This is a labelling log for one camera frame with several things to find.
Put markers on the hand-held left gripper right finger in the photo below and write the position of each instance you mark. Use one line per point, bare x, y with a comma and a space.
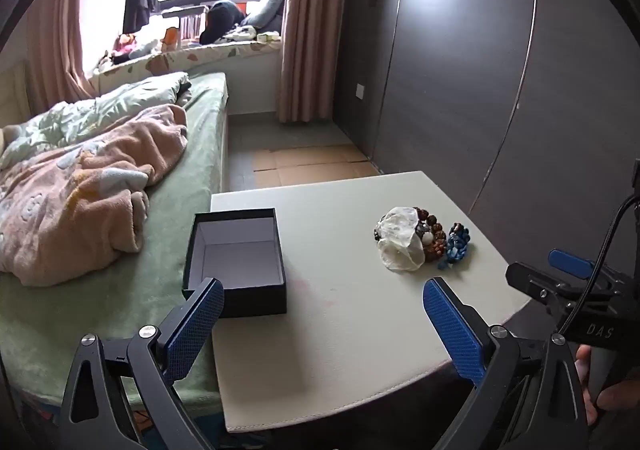
455, 330

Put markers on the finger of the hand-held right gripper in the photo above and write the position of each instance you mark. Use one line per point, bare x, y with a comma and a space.
570, 262
525, 277

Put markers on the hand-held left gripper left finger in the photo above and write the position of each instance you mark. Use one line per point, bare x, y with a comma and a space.
200, 320

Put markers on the black gift box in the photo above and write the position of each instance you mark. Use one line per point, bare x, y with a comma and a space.
240, 302

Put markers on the clear plastic bag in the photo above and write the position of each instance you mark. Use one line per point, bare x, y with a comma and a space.
400, 250

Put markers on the person's right hand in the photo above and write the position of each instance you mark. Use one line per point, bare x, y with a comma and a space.
582, 380

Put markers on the bed with green sheet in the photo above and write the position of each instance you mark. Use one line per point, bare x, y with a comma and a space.
165, 250

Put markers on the pink fleece blanket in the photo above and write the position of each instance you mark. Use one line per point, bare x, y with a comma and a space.
75, 210

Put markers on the flat cardboard sheets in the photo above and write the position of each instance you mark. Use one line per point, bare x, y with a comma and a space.
310, 165

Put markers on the dark grey wardrobe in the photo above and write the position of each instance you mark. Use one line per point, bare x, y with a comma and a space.
450, 80

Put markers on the green floral quilt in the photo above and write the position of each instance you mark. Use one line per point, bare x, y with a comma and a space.
100, 110

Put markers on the floral window seat cushion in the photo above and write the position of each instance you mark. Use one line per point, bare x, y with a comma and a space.
200, 55

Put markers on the orange box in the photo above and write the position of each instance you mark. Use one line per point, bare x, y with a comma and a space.
171, 39

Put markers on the red pink toy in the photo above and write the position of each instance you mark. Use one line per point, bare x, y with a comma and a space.
124, 45

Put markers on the row of books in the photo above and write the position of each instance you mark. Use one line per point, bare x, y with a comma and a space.
191, 25

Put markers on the beige headboard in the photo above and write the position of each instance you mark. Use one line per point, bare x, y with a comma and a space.
12, 90

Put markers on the black bag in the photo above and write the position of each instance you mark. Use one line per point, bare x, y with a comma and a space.
222, 20

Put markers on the pink curtain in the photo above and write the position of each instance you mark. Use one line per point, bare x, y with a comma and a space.
55, 45
310, 30

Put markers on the grey pillow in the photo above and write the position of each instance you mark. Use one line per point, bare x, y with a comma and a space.
267, 7

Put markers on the white wall socket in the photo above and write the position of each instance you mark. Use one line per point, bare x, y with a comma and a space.
359, 91

